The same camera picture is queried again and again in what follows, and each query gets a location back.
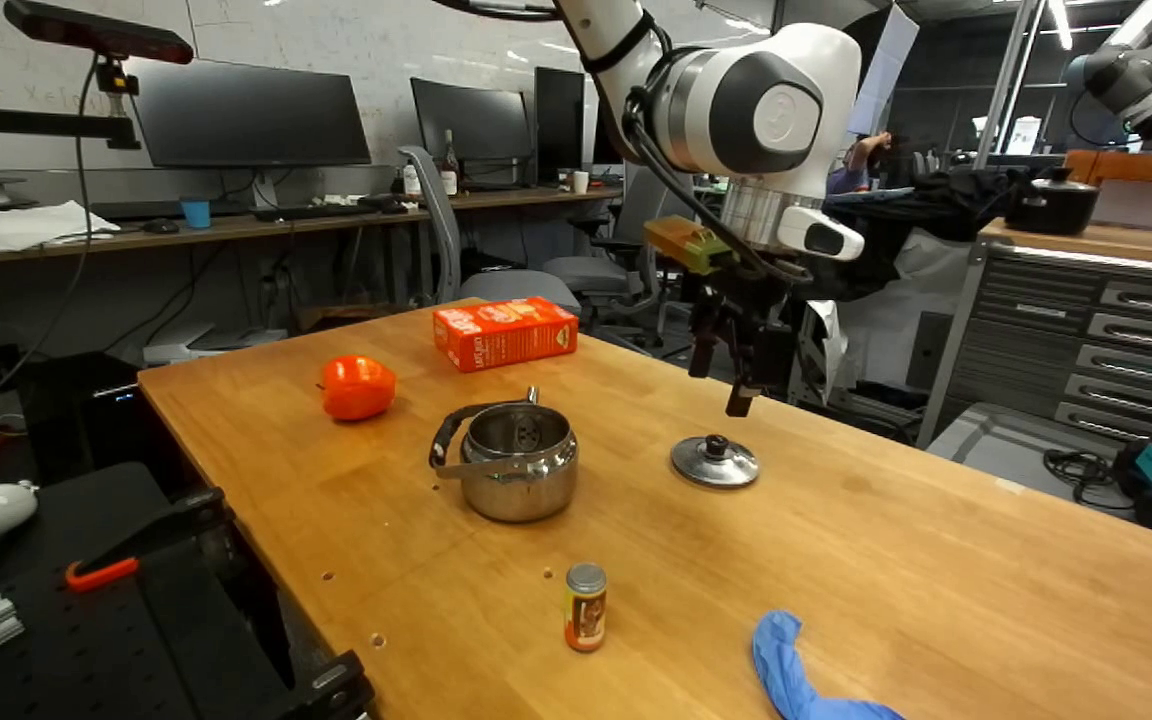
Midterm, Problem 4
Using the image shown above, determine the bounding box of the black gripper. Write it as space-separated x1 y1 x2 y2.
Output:
688 273 805 414

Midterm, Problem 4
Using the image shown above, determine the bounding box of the steel teapot lid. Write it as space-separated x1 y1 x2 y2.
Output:
671 431 762 488

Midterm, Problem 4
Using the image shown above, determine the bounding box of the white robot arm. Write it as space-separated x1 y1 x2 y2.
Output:
440 0 863 414

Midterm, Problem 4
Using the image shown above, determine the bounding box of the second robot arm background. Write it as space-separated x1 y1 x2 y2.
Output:
1066 43 1152 142

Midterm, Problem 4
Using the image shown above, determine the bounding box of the small orange spice jar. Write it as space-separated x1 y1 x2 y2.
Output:
564 565 607 652

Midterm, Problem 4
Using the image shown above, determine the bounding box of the orange snack box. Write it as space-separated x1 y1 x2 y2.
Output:
433 295 581 370

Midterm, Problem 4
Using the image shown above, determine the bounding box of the grey tool drawer cabinet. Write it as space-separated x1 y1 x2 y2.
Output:
922 225 1152 444

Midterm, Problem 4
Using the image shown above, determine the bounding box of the orange bell pepper toy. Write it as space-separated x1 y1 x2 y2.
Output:
320 353 395 423

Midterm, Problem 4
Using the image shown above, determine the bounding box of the left black orange clamp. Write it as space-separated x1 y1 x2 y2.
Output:
65 490 220 593

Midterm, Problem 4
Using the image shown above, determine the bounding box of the blue cup on desk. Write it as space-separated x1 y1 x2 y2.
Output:
182 198 211 230

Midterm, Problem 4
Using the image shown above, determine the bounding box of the left black computer monitor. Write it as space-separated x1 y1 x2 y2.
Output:
133 61 369 169

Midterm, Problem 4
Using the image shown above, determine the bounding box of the green orange wrist camera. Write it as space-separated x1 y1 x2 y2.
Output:
643 215 728 277

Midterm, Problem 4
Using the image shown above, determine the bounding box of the steel teapot with black handle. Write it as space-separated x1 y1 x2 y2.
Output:
429 389 581 524

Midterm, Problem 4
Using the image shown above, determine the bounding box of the black overhead camera on boom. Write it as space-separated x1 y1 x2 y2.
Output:
3 0 193 64

